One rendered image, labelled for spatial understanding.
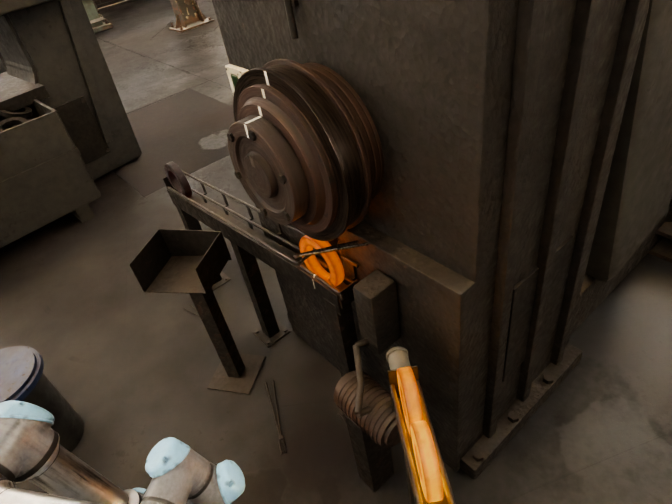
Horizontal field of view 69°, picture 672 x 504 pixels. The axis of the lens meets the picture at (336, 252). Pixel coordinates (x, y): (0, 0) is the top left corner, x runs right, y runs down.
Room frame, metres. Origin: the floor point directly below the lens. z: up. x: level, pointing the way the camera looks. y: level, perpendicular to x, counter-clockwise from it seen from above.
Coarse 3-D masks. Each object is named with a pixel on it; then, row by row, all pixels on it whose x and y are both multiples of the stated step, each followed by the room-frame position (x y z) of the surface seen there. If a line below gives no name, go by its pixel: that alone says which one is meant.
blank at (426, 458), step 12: (420, 432) 0.51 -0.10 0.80; (420, 444) 0.49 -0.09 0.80; (432, 444) 0.48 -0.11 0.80; (420, 456) 0.47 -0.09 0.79; (432, 456) 0.46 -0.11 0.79; (420, 468) 0.49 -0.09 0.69; (432, 468) 0.45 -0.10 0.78; (420, 480) 0.48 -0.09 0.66; (432, 480) 0.43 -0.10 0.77; (432, 492) 0.42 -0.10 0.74
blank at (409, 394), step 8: (400, 368) 0.70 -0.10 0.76; (408, 368) 0.69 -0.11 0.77; (400, 376) 0.67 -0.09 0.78; (408, 376) 0.66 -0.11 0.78; (400, 384) 0.66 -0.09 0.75; (408, 384) 0.64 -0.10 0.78; (416, 384) 0.64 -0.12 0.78; (400, 392) 0.68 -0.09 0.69; (408, 392) 0.62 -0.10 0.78; (416, 392) 0.62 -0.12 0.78; (408, 400) 0.61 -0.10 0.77; (416, 400) 0.60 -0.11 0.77; (408, 408) 0.59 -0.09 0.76; (416, 408) 0.59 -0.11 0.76; (408, 416) 0.58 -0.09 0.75; (416, 416) 0.58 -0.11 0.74; (408, 424) 0.59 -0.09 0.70
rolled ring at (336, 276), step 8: (304, 240) 1.18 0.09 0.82; (312, 240) 1.14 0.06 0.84; (304, 248) 1.19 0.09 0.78; (312, 248) 1.21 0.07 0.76; (320, 248) 1.11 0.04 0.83; (312, 256) 1.20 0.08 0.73; (328, 256) 1.09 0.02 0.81; (336, 256) 1.10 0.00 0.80; (312, 264) 1.19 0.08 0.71; (328, 264) 1.09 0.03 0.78; (336, 264) 1.08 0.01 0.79; (320, 272) 1.17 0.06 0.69; (336, 272) 1.07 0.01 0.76; (328, 280) 1.11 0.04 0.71; (336, 280) 1.07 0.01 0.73
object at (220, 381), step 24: (168, 240) 1.54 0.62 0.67; (192, 240) 1.50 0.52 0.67; (216, 240) 1.42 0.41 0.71; (144, 264) 1.42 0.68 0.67; (168, 264) 1.50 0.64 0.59; (192, 264) 1.46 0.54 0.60; (216, 264) 1.37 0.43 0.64; (144, 288) 1.37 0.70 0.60; (168, 288) 1.35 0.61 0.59; (192, 288) 1.31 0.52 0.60; (216, 312) 1.39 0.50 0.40; (216, 336) 1.37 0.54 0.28; (240, 360) 1.41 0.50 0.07; (216, 384) 1.35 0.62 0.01; (240, 384) 1.33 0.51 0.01
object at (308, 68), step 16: (272, 64) 1.23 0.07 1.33; (288, 64) 1.17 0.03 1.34; (304, 64) 1.25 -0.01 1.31; (320, 64) 1.21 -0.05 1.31; (320, 80) 1.08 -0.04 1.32; (336, 80) 1.14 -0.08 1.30; (336, 96) 1.09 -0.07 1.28; (352, 96) 1.10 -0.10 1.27; (352, 112) 1.07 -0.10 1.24; (368, 112) 1.08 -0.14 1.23; (352, 128) 1.00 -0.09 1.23; (368, 128) 1.06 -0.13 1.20; (368, 144) 1.04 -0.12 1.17; (368, 160) 1.03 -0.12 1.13; (368, 176) 0.98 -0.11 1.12; (368, 192) 0.98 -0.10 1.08; (352, 224) 1.04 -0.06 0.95
